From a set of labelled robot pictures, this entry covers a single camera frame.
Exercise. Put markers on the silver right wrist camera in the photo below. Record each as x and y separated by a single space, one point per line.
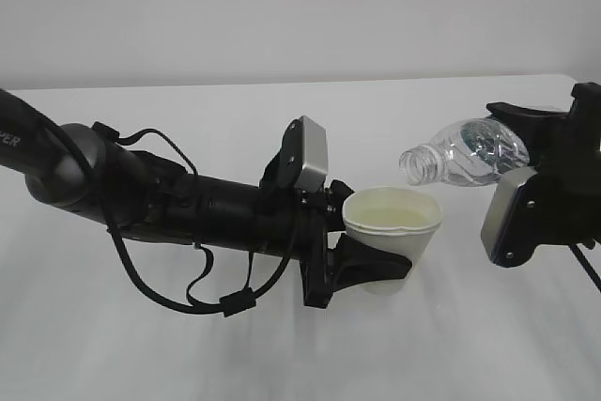
502 207

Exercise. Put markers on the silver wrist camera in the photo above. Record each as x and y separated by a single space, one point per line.
502 207
302 161

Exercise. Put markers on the clear water bottle green label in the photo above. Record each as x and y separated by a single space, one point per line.
469 153

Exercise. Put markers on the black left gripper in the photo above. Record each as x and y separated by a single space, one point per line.
354 263

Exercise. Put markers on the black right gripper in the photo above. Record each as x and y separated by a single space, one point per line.
560 205

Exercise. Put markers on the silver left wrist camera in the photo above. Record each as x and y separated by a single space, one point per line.
302 161

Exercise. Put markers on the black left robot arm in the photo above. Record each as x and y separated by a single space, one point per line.
294 213

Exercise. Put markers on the white paper cup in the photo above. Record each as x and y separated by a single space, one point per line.
393 220

